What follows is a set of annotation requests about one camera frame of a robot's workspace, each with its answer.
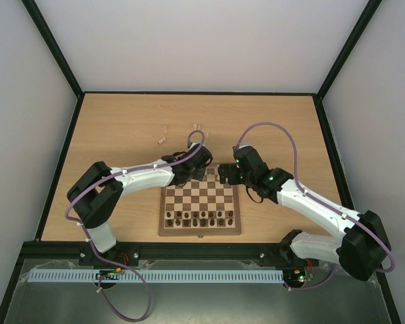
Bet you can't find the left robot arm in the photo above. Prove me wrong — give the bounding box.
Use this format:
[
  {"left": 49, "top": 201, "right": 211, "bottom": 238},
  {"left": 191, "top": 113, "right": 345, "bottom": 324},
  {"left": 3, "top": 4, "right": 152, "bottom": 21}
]
[{"left": 65, "top": 143, "right": 213, "bottom": 253}]

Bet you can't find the wooden chess board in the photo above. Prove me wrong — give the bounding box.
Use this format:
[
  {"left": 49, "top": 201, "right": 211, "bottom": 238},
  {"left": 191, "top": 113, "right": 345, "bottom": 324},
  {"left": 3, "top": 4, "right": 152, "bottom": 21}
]
[{"left": 159, "top": 165, "right": 242, "bottom": 236}]

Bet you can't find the white slotted cable duct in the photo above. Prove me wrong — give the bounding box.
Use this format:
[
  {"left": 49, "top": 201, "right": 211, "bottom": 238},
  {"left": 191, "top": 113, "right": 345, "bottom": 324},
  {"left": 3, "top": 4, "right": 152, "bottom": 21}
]
[{"left": 27, "top": 269, "right": 284, "bottom": 284}]

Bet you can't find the black aluminium rail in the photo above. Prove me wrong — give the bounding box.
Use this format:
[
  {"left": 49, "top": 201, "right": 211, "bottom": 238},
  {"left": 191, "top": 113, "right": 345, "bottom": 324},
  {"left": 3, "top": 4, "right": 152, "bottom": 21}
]
[{"left": 20, "top": 241, "right": 316, "bottom": 265}]

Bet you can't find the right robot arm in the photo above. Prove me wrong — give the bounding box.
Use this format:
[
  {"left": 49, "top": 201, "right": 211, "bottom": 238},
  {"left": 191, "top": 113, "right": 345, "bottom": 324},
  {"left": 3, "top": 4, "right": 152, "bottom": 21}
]
[{"left": 218, "top": 145, "right": 393, "bottom": 281}]

